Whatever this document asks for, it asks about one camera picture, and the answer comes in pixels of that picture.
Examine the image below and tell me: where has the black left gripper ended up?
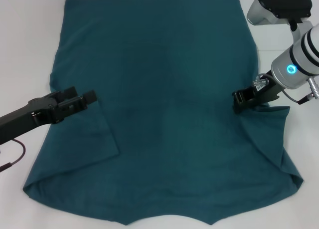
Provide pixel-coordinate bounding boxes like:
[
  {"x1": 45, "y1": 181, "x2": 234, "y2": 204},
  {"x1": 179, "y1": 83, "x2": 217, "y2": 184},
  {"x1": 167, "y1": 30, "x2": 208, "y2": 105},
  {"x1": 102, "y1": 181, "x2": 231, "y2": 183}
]
[{"x1": 0, "y1": 86, "x2": 104, "y2": 145}]

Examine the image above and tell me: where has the blue teal shirt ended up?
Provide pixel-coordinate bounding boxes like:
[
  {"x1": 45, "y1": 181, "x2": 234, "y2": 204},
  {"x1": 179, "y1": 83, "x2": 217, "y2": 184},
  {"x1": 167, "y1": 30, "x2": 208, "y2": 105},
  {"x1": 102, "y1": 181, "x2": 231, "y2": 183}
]
[{"x1": 21, "y1": 0, "x2": 304, "y2": 226}]

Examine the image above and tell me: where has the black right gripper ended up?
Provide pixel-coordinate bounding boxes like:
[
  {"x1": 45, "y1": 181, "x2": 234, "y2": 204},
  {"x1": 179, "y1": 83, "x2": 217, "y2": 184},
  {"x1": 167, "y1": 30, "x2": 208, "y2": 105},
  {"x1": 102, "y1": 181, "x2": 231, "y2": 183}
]
[{"x1": 232, "y1": 70, "x2": 283, "y2": 115}]

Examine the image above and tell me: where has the left gripper cable with plug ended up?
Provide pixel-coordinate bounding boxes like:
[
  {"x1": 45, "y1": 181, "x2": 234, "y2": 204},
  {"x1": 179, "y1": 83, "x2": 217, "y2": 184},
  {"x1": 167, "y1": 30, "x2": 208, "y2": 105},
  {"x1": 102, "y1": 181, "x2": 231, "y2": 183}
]
[{"x1": 0, "y1": 139, "x2": 27, "y2": 174}]

